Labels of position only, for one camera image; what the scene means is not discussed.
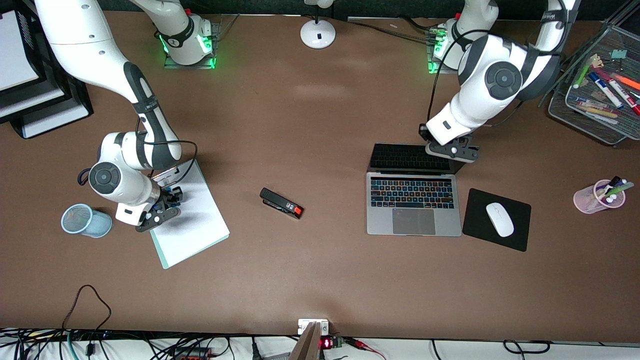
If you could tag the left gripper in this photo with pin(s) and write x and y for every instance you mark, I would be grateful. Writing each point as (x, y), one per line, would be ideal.
(423, 133)

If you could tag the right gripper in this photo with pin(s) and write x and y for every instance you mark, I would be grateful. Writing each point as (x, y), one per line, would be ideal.
(169, 196)

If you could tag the grey laptop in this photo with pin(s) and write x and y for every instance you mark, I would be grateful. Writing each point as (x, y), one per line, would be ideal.
(415, 220)

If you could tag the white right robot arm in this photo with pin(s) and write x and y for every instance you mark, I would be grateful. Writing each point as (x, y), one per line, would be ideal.
(75, 40)

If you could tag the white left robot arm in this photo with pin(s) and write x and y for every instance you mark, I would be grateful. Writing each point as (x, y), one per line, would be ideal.
(502, 80)

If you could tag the green marker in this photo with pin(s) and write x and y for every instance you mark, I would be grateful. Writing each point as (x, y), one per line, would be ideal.
(582, 76)

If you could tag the black capped marker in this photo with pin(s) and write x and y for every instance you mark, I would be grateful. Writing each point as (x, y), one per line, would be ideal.
(614, 181)

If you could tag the white marker with red cap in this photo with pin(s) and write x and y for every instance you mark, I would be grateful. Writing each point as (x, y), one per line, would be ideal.
(622, 95)

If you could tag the white paper sheet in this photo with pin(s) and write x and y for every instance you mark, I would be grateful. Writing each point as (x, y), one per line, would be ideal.
(200, 235)

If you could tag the mint green clipboard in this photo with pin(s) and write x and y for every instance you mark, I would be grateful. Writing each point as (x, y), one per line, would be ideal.
(159, 255)

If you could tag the light blue mesh cup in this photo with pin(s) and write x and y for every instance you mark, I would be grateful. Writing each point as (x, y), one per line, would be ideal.
(95, 224)

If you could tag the black scissors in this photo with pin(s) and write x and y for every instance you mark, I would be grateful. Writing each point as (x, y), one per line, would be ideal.
(82, 176)

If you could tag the black mouse pad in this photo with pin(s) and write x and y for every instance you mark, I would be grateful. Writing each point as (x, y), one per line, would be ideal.
(475, 220)

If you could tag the black stapler with orange end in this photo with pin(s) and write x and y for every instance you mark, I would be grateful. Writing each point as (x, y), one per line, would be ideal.
(280, 202)

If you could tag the white computer mouse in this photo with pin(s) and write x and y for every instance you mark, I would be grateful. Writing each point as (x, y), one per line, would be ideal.
(500, 220)

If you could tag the white paper stack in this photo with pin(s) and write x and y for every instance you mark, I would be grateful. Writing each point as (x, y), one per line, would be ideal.
(55, 122)
(15, 50)

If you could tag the white lamp base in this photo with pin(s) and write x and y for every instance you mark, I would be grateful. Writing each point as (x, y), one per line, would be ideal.
(318, 35)

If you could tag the black stacked paper tray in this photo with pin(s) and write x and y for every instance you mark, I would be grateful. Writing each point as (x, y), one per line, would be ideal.
(70, 90)

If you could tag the pink translucent cup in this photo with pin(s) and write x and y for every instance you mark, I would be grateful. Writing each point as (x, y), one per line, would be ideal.
(585, 202)

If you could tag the green pen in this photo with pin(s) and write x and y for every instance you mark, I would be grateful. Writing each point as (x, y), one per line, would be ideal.
(626, 187)

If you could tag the orange highlighter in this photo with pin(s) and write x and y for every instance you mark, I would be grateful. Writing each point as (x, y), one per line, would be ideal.
(627, 81)

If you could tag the teal paper scrap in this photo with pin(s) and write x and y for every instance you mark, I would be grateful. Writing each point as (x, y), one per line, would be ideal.
(619, 54)

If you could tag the circuit board with red display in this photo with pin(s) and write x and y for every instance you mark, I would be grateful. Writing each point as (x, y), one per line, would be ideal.
(326, 343)

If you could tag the aluminium extrusion post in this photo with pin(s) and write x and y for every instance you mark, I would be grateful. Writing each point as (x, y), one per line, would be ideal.
(307, 345)

